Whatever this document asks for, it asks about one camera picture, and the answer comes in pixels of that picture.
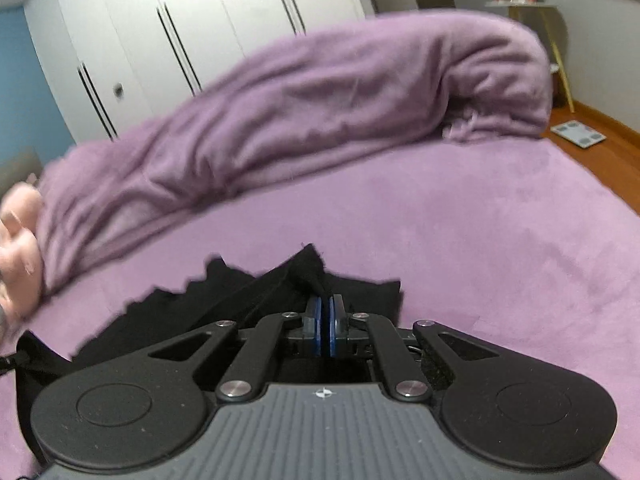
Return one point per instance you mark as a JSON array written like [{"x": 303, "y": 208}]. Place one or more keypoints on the purple bed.
[{"x": 475, "y": 235}]

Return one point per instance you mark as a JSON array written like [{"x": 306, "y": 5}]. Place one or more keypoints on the white yellow-legged side table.
[{"x": 525, "y": 6}]

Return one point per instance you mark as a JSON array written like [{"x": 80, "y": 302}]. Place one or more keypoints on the pink plush toy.
[{"x": 20, "y": 255}]

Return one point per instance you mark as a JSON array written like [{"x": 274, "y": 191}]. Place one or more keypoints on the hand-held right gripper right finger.
[{"x": 335, "y": 330}]

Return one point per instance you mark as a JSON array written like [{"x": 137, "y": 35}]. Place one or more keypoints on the bathroom scale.
[{"x": 580, "y": 134}]

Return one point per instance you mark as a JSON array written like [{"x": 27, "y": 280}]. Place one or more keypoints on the white wardrobe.
[{"x": 150, "y": 20}]

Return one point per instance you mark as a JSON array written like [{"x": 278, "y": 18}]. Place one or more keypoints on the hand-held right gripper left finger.
[{"x": 314, "y": 330}]

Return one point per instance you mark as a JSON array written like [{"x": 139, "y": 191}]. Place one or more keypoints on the crumpled purple blanket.
[{"x": 300, "y": 110}]

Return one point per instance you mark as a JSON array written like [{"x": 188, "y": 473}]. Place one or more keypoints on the black long-sleeved shirt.
[{"x": 240, "y": 285}]

